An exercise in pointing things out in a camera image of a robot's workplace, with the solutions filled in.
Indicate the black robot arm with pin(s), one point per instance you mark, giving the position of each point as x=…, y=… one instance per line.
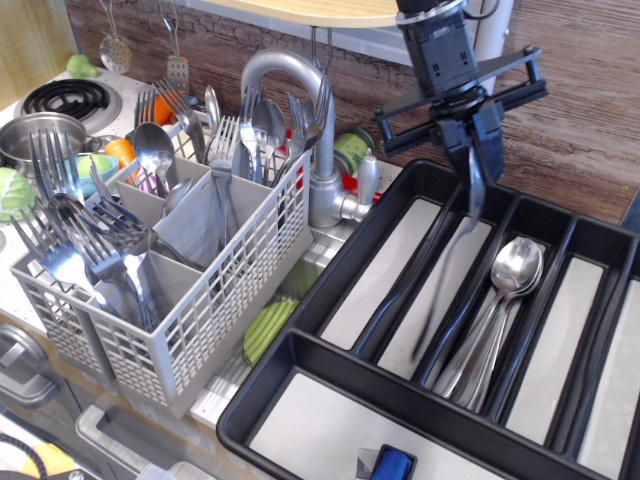
x=459, y=102

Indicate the hanging small spatula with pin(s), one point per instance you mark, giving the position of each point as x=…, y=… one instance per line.
x=177, y=65

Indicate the black stove burner coil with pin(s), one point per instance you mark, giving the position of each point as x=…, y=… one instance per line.
x=73, y=97

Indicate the steel fork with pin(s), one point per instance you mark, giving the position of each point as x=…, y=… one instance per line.
x=54, y=164
x=99, y=255
x=55, y=255

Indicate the green toy broccoli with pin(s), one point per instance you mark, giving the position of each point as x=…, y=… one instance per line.
x=79, y=67

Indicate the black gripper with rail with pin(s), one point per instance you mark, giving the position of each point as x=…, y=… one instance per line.
x=449, y=80

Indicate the grey plastic cutlery basket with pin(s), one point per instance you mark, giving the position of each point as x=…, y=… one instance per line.
x=236, y=263

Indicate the round wooden shelf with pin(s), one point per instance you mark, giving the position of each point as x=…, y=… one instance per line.
x=321, y=13

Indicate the blue object at bottom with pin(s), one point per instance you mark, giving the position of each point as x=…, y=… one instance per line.
x=385, y=463

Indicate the steel forks at faucet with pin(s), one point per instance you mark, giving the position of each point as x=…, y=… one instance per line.
x=308, y=120

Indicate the steel spoon in basket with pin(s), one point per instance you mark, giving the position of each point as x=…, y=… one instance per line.
x=155, y=154

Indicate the hanging skimmer ladle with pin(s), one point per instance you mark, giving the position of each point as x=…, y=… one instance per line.
x=114, y=52

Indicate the silver toy faucet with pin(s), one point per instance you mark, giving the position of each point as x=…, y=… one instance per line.
x=329, y=202

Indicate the steel pot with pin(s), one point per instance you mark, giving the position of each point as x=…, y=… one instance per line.
x=40, y=127

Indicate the big steel spoon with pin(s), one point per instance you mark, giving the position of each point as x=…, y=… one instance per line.
x=476, y=200

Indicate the steel fork far left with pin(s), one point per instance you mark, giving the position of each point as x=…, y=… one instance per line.
x=54, y=164

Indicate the yellow toy at bottom left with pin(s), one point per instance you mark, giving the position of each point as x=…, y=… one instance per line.
x=55, y=460

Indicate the steel fork front left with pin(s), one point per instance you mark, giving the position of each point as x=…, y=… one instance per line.
x=55, y=255

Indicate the black cutlery tray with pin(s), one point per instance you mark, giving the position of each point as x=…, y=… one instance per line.
x=354, y=368

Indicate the green toy cabbage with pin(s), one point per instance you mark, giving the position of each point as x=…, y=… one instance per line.
x=17, y=194

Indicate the orange toy carrot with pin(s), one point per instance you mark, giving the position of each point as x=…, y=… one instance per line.
x=122, y=150

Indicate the steel fork front middle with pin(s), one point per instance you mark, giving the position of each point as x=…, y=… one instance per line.
x=99, y=255

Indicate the green ball in bowl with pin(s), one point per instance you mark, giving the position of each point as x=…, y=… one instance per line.
x=104, y=164

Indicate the stack of steel spoons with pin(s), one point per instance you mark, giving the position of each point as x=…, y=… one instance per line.
x=516, y=271

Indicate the green striped toy vegetable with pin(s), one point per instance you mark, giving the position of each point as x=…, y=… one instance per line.
x=264, y=328

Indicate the green toy can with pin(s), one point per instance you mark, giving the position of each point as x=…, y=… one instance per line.
x=350, y=148

